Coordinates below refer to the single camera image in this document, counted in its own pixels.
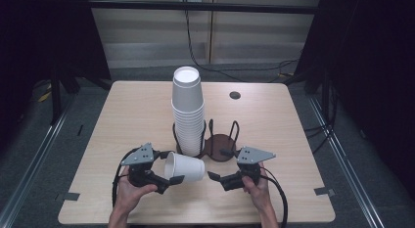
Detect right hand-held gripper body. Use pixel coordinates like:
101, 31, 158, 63
217, 146, 277, 193

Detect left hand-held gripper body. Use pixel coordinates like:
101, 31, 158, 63
119, 142, 171, 195

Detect dark brown double cup holder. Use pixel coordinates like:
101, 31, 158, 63
171, 118, 241, 162

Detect single white disposable cup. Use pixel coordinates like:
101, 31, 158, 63
163, 151, 207, 184

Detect stack of white paper cups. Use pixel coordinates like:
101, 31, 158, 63
170, 66, 206, 158

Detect person's right hand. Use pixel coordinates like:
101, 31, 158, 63
241, 160, 272, 212

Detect person's left hand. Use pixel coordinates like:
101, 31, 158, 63
114, 164, 159, 216

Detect grey tape strip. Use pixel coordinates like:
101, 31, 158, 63
54, 192, 81, 203
313, 186, 337, 197

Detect black stand leg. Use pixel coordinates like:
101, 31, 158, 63
48, 67, 64, 126

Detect yellow floor tape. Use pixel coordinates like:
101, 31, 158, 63
36, 90, 53, 104

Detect black horizontal bar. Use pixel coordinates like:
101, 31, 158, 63
87, 0, 323, 16

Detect dark curtain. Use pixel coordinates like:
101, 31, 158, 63
293, 0, 415, 193
0, 0, 113, 151

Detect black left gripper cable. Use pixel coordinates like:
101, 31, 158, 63
111, 147, 142, 208

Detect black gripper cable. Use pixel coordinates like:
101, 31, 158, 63
111, 147, 142, 208
259, 165, 290, 228

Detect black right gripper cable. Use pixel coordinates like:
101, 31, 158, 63
259, 165, 290, 228

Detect black floor cables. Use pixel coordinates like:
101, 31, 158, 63
302, 79, 339, 155

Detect metal floor rail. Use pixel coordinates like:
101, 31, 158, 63
0, 94, 76, 228
305, 94, 387, 228

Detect black wall cable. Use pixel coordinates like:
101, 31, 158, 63
183, 8, 300, 84

